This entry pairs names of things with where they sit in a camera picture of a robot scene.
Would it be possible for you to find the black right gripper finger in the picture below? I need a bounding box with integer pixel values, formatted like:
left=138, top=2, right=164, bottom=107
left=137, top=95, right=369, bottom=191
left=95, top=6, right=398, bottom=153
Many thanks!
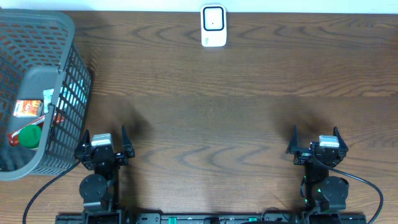
left=287, top=125, right=299, bottom=153
left=333, top=126, right=348, bottom=151

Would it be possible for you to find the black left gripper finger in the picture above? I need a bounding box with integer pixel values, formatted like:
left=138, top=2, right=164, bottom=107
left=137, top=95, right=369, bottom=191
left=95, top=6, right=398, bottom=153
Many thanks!
left=121, top=125, right=134, bottom=154
left=80, top=129, right=90, bottom=151

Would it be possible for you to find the green lid jar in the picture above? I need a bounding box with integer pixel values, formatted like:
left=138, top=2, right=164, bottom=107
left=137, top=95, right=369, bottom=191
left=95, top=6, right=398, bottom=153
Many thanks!
left=19, top=124, right=42, bottom=149

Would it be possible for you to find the teal wet wipes pack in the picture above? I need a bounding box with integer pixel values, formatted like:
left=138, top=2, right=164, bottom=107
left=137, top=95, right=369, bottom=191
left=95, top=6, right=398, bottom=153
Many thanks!
left=42, top=81, right=85, bottom=114

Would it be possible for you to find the orange Kleenex tissue pack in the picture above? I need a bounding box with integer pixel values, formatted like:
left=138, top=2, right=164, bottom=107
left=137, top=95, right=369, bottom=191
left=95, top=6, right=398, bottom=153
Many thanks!
left=13, top=100, right=43, bottom=118

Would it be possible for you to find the orange snack bar wrapper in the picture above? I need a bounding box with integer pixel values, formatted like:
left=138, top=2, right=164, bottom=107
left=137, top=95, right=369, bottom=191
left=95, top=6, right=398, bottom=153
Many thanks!
left=7, top=116, right=45, bottom=149

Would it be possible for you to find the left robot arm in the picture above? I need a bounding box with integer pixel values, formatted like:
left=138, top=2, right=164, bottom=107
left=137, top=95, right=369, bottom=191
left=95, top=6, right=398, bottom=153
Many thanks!
left=75, top=127, right=135, bottom=224

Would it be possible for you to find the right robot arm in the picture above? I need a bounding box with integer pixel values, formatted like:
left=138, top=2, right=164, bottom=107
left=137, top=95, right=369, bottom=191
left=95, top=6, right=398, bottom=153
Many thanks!
left=286, top=126, right=349, bottom=223

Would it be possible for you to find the white barcode scanner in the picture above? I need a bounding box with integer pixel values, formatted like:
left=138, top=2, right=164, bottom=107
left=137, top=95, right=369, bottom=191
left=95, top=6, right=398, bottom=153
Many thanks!
left=200, top=4, right=227, bottom=47

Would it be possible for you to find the grey plastic mesh basket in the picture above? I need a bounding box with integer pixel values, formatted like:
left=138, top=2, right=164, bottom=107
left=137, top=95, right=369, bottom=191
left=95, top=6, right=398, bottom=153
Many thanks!
left=1, top=9, right=92, bottom=181

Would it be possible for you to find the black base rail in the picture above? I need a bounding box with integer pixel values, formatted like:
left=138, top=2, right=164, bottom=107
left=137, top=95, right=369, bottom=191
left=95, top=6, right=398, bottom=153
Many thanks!
left=55, top=211, right=366, bottom=224

